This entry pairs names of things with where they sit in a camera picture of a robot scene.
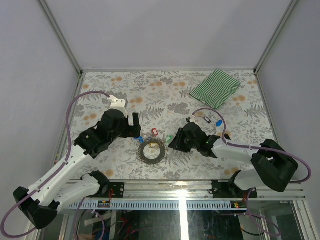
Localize key with black tag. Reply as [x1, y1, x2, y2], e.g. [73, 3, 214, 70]
[201, 116, 212, 124]

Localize key with blue tag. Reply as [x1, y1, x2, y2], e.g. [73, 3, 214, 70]
[215, 120, 223, 127]

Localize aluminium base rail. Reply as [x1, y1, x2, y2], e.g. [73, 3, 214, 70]
[67, 180, 306, 211]

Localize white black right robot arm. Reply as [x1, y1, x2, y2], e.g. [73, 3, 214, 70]
[168, 122, 299, 198]

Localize green white striped cloth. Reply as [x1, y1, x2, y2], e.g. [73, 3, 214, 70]
[189, 69, 241, 110]

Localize floral tablecloth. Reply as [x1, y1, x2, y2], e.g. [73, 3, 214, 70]
[70, 70, 274, 180]

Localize green key tag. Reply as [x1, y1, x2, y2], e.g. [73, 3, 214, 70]
[165, 135, 173, 143]

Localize metal key organizer ring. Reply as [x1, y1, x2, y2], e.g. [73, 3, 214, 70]
[137, 140, 168, 165]

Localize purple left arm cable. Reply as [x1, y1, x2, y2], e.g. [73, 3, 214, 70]
[0, 91, 112, 238]

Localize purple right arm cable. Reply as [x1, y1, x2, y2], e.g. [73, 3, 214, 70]
[192, 107, 313, 183]

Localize red key tag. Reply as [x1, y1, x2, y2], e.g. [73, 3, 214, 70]
[151, 128, 159, 137]

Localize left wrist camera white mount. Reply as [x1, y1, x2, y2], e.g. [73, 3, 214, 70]
[107, 95, 128, 118]

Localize blue key tag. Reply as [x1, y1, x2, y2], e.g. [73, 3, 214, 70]
[134, 136, 144, 144]

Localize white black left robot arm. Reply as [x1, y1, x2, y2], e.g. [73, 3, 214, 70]
[13, 109, 141, 230]

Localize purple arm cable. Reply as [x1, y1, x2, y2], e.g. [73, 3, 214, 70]
[0, 91, 112, 238]
[192, 107, 313, 183]

